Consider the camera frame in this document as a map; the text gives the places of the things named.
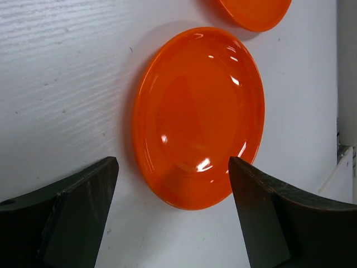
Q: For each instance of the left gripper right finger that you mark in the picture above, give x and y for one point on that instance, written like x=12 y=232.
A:
x=284 y=226

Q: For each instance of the orange plate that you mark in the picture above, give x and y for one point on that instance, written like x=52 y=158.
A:
x=200 y=102
x=256 y=15

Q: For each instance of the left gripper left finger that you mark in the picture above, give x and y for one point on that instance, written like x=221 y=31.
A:
x=61 y=224

